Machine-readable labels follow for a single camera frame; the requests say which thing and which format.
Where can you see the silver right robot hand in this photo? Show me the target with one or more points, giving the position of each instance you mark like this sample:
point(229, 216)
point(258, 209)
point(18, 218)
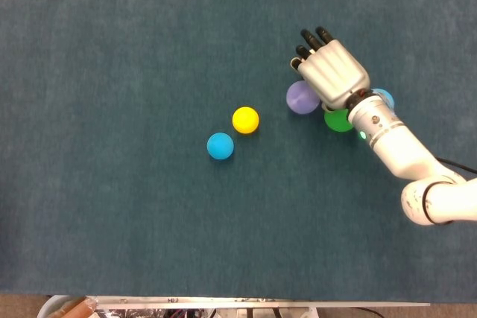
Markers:
point(335, 72)

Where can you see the lavender ball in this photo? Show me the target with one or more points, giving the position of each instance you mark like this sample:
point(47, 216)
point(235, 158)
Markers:
point(298, 100)

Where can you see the green ball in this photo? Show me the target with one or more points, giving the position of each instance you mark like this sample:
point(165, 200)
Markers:
point(337, 122)

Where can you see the large blue ball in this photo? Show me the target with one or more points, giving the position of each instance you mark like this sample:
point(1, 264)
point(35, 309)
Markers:
point(388, 96)

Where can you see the yellow ball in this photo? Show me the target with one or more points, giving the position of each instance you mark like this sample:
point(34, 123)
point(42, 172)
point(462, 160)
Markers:
point(245, 120)

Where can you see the small blue ball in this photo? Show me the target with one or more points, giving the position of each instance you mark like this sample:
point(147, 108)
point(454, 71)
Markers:
point(220, 146)

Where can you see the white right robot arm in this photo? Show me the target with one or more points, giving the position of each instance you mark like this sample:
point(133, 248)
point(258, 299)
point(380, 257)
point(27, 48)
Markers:
point(398, 146)

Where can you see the blue felt table cover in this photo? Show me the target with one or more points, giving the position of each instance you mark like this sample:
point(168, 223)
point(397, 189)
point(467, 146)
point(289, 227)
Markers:
point(112, 202)

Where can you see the brown plastic object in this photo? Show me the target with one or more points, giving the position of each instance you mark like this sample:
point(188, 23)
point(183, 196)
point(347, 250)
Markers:
point(74, 308)

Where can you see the white round container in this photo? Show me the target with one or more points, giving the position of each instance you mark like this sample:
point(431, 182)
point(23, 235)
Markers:
point(45, 308)

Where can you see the silver metal frame rail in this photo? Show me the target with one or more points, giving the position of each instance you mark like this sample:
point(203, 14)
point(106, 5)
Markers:
point(223, 300)

